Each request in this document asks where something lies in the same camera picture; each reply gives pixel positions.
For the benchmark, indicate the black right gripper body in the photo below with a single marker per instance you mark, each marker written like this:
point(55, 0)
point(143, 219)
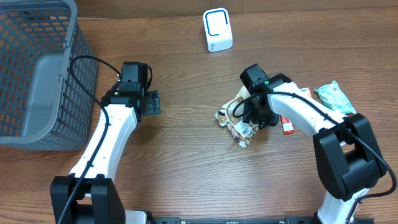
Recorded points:
point(260, 112)

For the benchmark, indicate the beige snack pouch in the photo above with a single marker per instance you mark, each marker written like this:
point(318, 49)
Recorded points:
point(244, 133)

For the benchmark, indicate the red stick sachet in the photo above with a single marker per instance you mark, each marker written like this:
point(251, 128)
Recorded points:
point(287, 125)

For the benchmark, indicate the orange snack box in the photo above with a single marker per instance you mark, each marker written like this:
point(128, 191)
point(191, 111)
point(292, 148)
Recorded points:
point(306, 91)

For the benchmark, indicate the teal wet wipes pack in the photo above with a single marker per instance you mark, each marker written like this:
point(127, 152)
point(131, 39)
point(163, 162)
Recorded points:
point(333, 98)

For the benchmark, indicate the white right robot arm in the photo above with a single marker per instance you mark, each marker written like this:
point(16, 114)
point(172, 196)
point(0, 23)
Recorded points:
point(349, 161)

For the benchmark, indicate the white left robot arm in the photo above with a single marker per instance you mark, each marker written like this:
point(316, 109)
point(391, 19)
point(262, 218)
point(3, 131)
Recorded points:
point(88, 194)

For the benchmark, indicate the white barcode scanner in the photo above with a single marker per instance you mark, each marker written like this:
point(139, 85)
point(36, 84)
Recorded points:
point(218, 29)

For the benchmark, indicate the grey plastic mesh basket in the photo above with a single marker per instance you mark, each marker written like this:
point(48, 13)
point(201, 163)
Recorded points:
point(47, 76)

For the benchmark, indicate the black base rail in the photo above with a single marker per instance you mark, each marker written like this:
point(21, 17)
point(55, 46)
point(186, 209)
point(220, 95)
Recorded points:
point(176, 220)

